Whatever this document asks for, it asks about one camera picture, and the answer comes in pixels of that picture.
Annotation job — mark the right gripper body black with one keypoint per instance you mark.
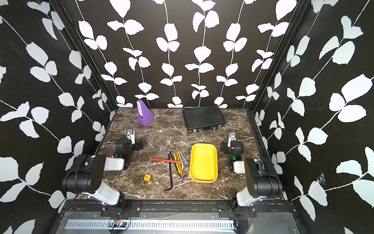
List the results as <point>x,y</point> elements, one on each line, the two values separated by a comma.
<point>224,147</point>

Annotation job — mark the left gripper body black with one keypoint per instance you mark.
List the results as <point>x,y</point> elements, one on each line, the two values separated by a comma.
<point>137,145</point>

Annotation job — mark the red hex key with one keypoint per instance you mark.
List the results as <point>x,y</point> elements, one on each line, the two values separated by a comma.
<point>162,160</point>

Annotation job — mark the yellow plastic storage box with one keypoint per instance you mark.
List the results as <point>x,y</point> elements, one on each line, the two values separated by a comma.
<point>204,163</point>

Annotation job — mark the large black hex key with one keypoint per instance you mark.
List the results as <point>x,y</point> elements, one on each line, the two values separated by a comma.
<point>170,173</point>

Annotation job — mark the small black hex key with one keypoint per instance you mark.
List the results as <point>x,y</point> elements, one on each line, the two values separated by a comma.
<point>175,164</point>

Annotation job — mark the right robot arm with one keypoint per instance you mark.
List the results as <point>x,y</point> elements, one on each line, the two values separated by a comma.
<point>262,180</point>

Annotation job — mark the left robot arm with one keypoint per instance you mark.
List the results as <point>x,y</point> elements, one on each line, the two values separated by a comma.
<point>86,174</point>

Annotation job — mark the purple metronome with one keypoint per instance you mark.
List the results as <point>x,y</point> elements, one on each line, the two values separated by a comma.
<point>144,115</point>

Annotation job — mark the yellow die red six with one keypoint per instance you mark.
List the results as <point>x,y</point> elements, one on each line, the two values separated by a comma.
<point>147,178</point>

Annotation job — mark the black ribbed carrying case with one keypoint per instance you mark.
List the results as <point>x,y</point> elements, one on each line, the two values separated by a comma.
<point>203,118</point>

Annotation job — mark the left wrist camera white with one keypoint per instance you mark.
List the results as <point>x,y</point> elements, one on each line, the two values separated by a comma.
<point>130,134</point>

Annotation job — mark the black front mounting rail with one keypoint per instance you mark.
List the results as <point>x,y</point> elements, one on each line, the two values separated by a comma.
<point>223,207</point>

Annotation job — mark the small circuit board with wires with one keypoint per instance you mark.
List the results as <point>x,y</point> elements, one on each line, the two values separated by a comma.
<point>118,224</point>

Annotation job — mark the white slotted cable duct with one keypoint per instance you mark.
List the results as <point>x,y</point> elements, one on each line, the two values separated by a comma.
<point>159,225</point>

